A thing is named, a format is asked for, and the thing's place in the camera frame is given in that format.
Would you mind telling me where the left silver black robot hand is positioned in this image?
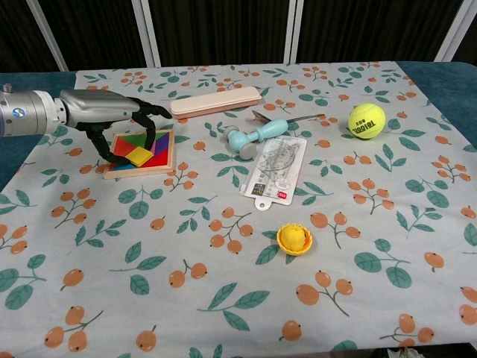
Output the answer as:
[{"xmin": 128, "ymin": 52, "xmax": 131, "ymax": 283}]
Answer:
[{"xmin": 58, "ymin": 89, "xmax": 174, "ymax": 166}]

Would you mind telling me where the yellow square block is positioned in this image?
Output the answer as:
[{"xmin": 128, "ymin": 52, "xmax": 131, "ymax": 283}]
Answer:
[{"xmin": 124, "ymin": 145, "xmax": 154, "ymax": 167}]

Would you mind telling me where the wooden tangram puzzle tray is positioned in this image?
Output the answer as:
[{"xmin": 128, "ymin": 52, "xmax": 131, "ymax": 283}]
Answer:
[{"xmin": 103, "ymin": 128, "xmax": 177, "ymax": 180}]

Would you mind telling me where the pink pencil case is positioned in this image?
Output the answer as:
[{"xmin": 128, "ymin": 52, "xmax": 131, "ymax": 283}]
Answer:
[{"xmin": 169, "ymin": 86, "xmax": 262, "ymax": 120}]

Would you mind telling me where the light blue toy hammer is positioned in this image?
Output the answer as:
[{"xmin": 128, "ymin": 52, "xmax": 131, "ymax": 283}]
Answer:
[{"xmin": 223, "ymin": 118, "xmax": 290, "ymax": 160}]

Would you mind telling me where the clear ruler set package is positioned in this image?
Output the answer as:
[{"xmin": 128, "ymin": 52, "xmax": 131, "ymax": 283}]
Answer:
[{"xmin": 244, "ymin": 137, "xmax": 308, "ymax": 212}]

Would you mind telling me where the floral printed tablecloth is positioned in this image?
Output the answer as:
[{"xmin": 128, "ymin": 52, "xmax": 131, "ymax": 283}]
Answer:
[{"xmin": 0, "ymin": 61, "xmax": 477, "ymax": 358}]

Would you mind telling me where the yellow egg tart toy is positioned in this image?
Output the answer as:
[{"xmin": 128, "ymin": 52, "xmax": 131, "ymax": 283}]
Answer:
[{"xmin": 276, "ymin": 222, "xmax": 313, "ymax": 257}]

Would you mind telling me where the yellow tennis ball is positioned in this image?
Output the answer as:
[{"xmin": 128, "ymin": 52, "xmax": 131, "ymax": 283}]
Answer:
[{"xmin": 347, "ymin": 103, "xmax": 388, "ymax": 140}]

